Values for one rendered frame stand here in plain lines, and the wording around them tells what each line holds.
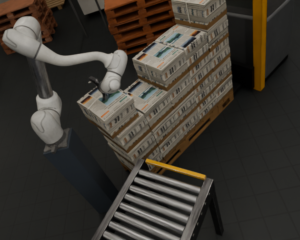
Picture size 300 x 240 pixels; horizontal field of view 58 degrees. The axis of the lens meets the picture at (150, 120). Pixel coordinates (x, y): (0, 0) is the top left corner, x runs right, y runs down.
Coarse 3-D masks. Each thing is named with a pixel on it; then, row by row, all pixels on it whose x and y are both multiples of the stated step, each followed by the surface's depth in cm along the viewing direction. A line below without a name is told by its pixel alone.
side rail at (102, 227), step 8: (144, 160) 192; (136, 168) 189; (144, 168) 194; (128, 176) 187; (136, 176) 186; (128, 184) 182; (136, 184) 188; (120, 192) 179; (128, 192) 181; (120, 200) 175; (112, 208) 173; (112, 216) 170; (104, 224) 167; (96, 232) 165
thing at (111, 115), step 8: (112, 96) 207; (120, 96) 205; (128, 96) 204; (104, 104) 203; (112, 104) 201; (120, 104) 200; (128, 104) 202; (96, 112) 199; (104, 112) 197; (112, 112) 196; (120, 112) 201; (128, 112) 209; (136, 112) 215; (96, 120) 209; (104, 120) 193; (112, 120) 200; (120, 120) 207; (128, 120) 213; (104, 128) 204; (112, 128) 204
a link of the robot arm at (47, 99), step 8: (16, 24) 153; (24, 24) 152; (32, 24) 156; (40, 32) 164; (40, 40) 165; (32, 64) 172; (40, 64) 174; (32, 72) 177; (40, 72) 177; (40, 80) 181; (48, 80) 185; (40, 88) 185; (48, 88) 188; (40, 96) 190; (48, 96) 191; (56, 96) 196; (40, 104) 192; (48, 104) 192; (56, 104) 196
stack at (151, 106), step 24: (192, 72) 244; (144, 96) 235; (168, 96) 233; (192, 96) 257; (144, 120) 223; (168, 120) 246; (192, 120) 275; (120, 144) 222; (144, 144) 236; (168, 144) 263
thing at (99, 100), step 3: (111, 93) 209; (99, 99) 209; (102, 99) 207; (96, 102) 207; (99, 102) 206; (93, 105) 206; (96, 105) 204; (87, 108) 205; (90, 108) 204; (93, 108) 203; (90, 111) 206; (93, 117) 210
